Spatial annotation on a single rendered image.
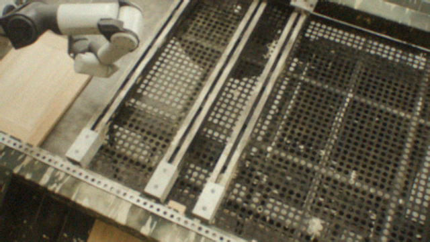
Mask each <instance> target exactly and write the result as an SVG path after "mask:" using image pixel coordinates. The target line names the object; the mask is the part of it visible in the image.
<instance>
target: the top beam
mask: <svg viewBox="0 0 430 242"><path fill-rule="evenodd" d="M276 1H280V2H282V3H285V4H288V5H290V3H291V1H292V0H276ZM312 13H316V14H319V15H322V16H325V17H328V18H331V19H336V20H339V21H341V22H345V23H347V24H351V25H353V26H357V27H359V28H363V29H365V30H369V31H371V32H375V33H377V34H381V35H383V36H387V37H389V38H393V39H395V40H399V41H401V42H405V43H407V44H413V45H415V46H419V47H421V48H425V49H427V50H430V15H427V14H424V13H420V12H418V11H414V10H412V9H407V8H405V7H401V6H398V5H395V4H392V3H389V2H385V1H382V0H330V1H329V0H326V1H325V0H322V1H321V0H318V1H317V2H316V5H315V6H314V9H313V11H312Z"/></svg>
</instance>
